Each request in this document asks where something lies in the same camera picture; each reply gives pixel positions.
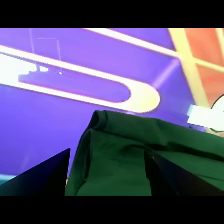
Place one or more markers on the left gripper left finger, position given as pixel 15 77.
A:
pixel 43 178

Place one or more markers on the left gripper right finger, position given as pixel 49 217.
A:
pixel 173 181

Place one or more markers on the dark green garment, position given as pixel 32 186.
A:
pixel 116 156

